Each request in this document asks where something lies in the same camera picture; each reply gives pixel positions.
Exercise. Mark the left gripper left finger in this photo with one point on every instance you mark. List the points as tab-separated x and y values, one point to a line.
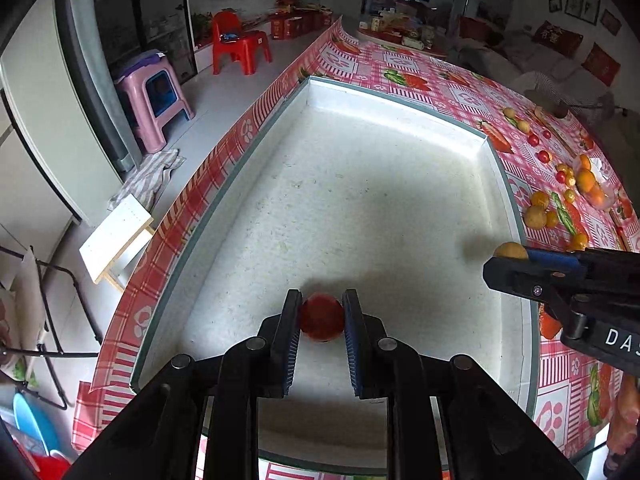
284	344

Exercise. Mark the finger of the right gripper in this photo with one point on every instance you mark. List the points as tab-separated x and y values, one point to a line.
539	277

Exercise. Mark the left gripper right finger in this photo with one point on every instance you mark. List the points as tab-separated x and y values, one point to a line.
358	345

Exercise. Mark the tan longan fruit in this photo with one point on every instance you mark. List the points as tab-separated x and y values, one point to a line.
511	250

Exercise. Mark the red cherry tomato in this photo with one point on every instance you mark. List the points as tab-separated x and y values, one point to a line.
321	317

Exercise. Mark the white shallow tray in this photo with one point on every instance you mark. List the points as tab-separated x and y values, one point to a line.
347	188

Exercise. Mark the small white folding table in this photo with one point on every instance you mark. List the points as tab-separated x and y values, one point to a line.
113	248

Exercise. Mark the grey sofa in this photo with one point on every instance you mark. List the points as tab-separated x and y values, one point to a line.
557	83

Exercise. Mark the striped floor cloth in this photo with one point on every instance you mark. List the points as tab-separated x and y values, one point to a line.
147	183

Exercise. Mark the red cushion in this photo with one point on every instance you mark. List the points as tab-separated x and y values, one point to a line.
558	39

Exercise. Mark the round coffee table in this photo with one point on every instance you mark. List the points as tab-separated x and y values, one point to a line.
403	32

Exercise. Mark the pink plastic stool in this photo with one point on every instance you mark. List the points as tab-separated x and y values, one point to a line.
151	96

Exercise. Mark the red plastic chair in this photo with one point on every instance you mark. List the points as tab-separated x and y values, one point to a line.
230	38

